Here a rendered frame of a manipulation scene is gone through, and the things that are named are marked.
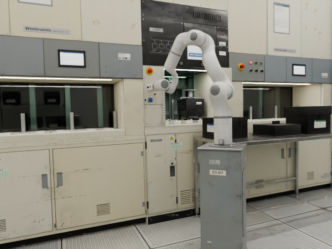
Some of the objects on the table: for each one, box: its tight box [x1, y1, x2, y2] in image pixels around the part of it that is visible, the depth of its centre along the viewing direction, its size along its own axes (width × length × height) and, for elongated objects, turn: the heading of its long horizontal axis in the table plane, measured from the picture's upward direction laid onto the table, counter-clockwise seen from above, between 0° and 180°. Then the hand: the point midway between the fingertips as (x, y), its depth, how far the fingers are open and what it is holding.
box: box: [285, 106, 332, 134], centre depth 250 cm, size 29×29×25 cm
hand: (150, 88), depth 224 cm, fingers closed
